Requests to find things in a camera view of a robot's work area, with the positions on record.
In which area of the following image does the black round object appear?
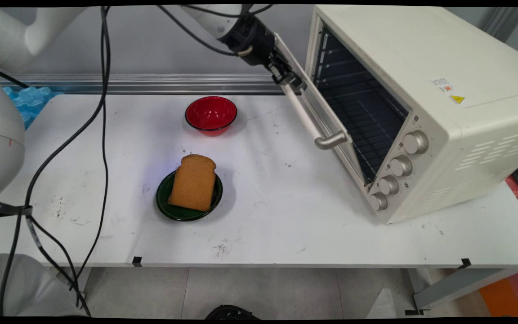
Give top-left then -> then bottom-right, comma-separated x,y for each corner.
205,305 -> 261,320

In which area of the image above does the orange box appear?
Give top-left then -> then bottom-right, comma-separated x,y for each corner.
478,269 -> 518,317

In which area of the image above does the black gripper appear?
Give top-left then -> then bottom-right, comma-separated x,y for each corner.
220,16 -> 307,89

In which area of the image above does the red bowl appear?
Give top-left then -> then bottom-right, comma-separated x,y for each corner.
185,96 -> 238,137

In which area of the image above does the brown bread slice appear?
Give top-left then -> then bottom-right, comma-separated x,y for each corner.
168,154 -> 217,212

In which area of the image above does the thick black cable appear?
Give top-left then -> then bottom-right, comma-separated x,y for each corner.
0,6 -> 111,317

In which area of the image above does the aluminium rail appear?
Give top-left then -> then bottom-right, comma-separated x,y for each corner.
0,74 -> 286,95

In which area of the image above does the grey table leg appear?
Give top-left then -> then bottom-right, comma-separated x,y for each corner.
404,268 -> 518,315

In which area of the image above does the dark green plate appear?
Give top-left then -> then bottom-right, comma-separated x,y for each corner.
156,170 -> 223,222

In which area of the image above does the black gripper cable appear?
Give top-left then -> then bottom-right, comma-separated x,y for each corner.
156,5 -> 253,57

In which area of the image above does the blue bubble wrap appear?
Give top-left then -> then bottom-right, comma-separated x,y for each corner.
2,86 -> 58,131

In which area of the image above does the glass oven door with handle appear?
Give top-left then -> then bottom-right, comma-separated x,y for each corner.
273,32 -> 370,186

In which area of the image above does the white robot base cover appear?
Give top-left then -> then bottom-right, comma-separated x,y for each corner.
0,253 -> 86,317

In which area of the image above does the white label sticker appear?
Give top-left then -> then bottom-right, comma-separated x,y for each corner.
432,77 -> 454,93

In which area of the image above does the black cable strap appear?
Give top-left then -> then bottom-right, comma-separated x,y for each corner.
0,199 -> 33,220

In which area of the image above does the thin black cable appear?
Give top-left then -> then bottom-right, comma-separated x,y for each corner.
68,6 -> 110,292

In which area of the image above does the metal oven rack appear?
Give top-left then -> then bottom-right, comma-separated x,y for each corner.
318,79 -> 409,183

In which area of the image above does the cream toaster oven body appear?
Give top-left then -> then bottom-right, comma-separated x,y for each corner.
306,4 -> 518,225

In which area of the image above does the large silver oven knob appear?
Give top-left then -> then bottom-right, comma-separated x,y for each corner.
403,130 -> 429,155

